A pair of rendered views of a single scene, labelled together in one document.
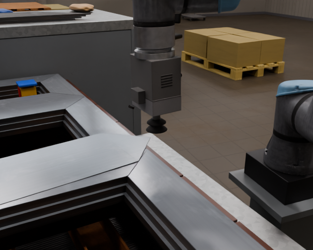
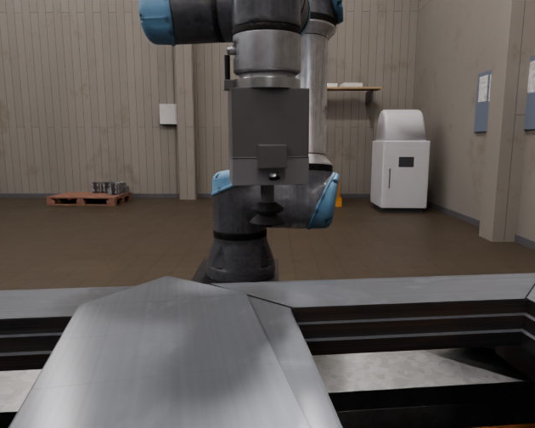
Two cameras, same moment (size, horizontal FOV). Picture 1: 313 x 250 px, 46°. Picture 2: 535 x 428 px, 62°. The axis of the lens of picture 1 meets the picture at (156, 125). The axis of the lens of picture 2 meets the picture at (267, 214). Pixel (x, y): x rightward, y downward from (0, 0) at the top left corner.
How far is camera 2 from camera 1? 0.71 m
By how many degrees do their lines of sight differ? 66
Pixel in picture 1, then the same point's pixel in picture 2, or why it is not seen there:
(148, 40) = (295, 55)
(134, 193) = (331, 323)
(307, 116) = (290, 194)
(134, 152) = (210, 291)
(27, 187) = (260, 417)
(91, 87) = not seen: outside the picture
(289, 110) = (256, 198)
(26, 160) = (82, 410)
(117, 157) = (214, 305)
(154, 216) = (405, 319)
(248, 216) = not seen: hidden behind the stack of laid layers
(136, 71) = (256, 115)
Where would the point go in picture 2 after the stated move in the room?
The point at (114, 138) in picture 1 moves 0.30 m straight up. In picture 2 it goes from (125, 297) to (109, 9)
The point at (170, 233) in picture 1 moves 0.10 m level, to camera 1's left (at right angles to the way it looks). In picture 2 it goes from (451, 317) to (451, 358)
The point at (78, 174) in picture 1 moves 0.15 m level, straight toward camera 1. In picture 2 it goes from (247, 346) to (431, 358)
